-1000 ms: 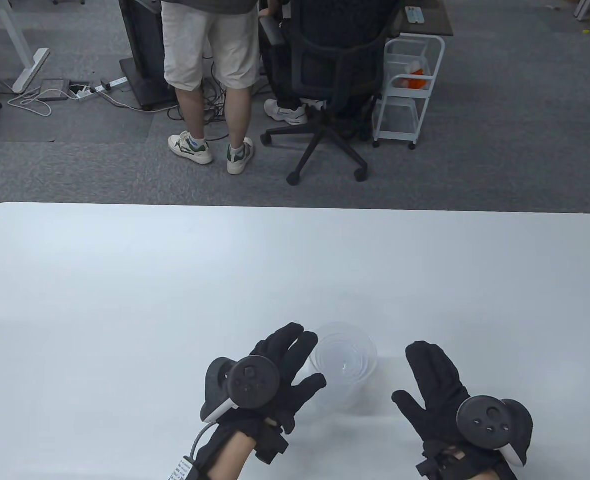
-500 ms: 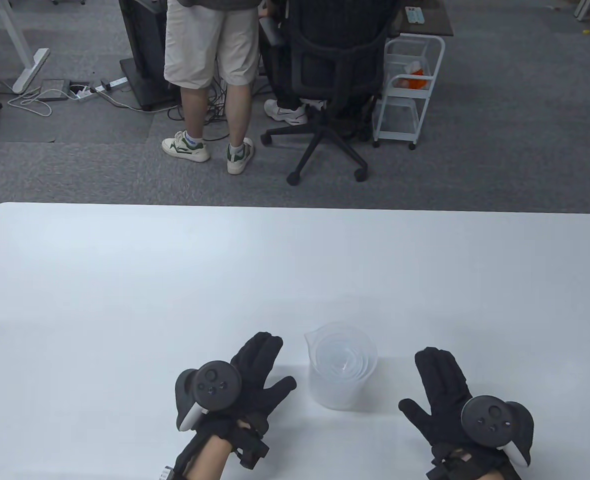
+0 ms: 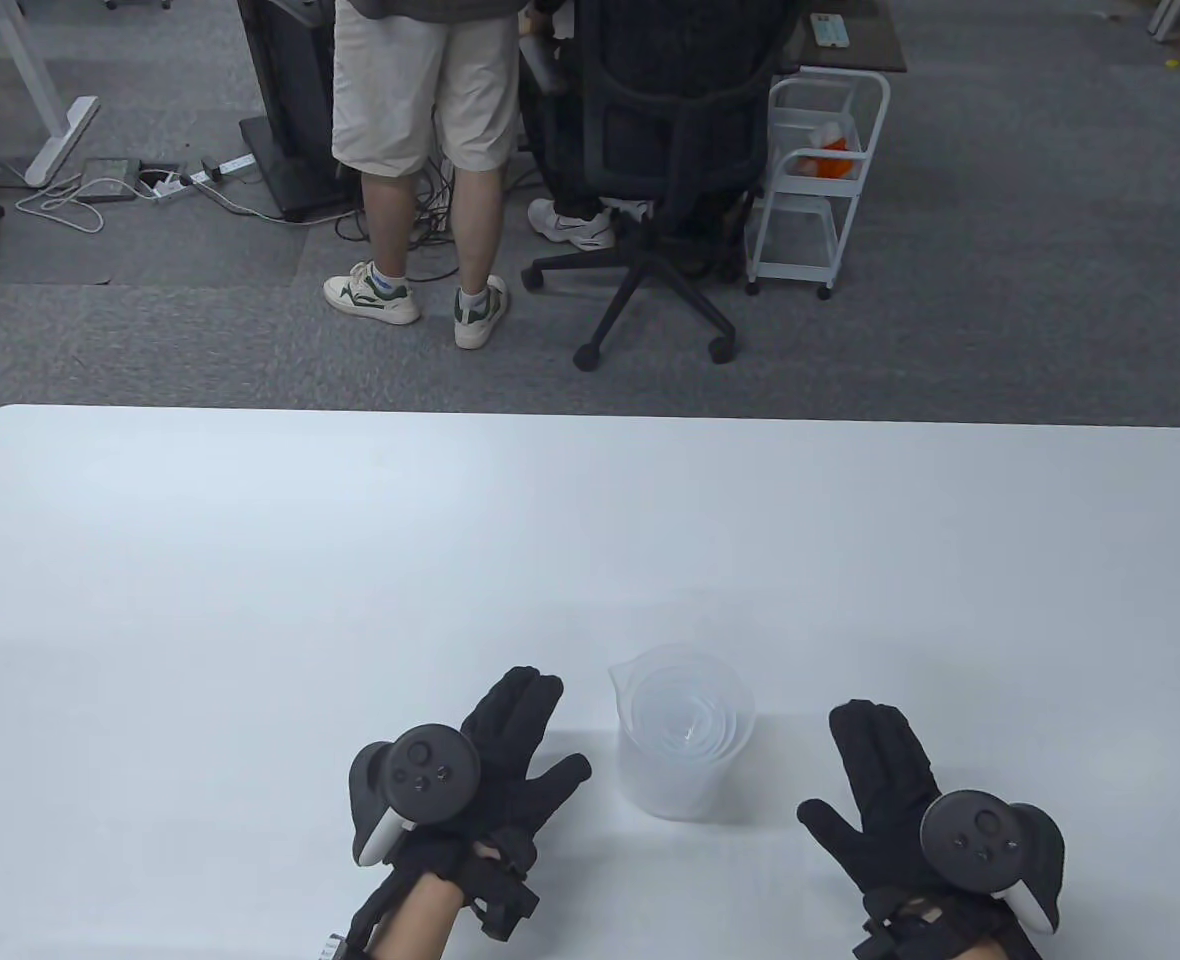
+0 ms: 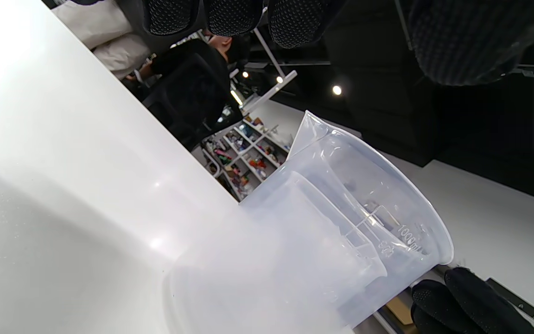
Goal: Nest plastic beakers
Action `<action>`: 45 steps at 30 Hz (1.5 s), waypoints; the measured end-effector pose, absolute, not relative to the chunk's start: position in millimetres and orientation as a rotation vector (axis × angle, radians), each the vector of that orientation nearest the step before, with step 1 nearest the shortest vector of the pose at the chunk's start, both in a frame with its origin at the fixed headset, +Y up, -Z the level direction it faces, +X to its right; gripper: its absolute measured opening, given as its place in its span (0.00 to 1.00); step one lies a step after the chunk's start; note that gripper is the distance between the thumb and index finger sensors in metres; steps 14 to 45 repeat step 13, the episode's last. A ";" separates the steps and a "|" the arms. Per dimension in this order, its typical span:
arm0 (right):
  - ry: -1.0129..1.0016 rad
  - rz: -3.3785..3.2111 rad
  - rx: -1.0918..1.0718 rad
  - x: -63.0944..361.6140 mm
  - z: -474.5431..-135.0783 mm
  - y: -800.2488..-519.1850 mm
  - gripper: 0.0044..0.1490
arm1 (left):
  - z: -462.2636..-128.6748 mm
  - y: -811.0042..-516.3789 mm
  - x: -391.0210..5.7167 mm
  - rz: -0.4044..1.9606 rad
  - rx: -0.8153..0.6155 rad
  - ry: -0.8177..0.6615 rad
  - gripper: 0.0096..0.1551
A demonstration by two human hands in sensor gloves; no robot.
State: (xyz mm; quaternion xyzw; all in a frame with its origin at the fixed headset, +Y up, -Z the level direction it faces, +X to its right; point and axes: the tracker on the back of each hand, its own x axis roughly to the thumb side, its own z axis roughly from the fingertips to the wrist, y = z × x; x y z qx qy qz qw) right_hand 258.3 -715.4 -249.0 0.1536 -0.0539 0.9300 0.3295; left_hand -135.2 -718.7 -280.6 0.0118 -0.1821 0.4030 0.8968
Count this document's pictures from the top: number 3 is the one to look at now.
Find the person's left thumb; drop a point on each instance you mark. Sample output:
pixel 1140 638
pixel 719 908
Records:
pixel 558 785

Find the person's left forearm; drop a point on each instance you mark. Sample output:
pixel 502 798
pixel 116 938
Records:
pixel 415 925

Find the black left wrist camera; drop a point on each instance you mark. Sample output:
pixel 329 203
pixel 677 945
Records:
pixel 505 890

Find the black left hand controller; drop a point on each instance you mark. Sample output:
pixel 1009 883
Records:
pixel 430 775

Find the dark brown desk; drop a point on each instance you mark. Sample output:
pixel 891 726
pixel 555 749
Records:
pixel 855 35

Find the black floor stand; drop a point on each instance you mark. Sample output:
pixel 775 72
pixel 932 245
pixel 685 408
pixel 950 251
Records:
pixel 285 150

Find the white rolling cart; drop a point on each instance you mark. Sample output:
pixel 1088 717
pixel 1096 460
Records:
pixel 820 240

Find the black right hand controller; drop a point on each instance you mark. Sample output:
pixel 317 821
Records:
pixel 980 840

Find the person's right thumb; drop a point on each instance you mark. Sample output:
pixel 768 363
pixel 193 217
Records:
pixel 830 825

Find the clear plastic measuring cup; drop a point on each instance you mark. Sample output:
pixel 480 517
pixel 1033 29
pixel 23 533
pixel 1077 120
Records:
pixel 683 740

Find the person's right hand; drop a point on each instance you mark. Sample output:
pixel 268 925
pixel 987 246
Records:
pixel 885 790

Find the black flat box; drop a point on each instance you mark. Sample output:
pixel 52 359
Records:
pixel 110 180

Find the black hand controller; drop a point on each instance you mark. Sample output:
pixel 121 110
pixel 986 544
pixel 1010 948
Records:
pixel 980 840
pixel 430 775

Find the white desk leg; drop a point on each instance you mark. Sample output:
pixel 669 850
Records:
pixel 50 130

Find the orange and white bag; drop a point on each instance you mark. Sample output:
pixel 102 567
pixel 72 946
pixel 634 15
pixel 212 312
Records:
pixel 832 155

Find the white power strip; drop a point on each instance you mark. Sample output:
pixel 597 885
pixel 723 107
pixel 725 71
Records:
pixel 212 170

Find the person's left hand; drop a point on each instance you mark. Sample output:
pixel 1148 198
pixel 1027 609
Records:
pixel 525 720

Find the black office chair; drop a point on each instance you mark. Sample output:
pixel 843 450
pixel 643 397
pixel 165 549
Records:
pixel 665 130

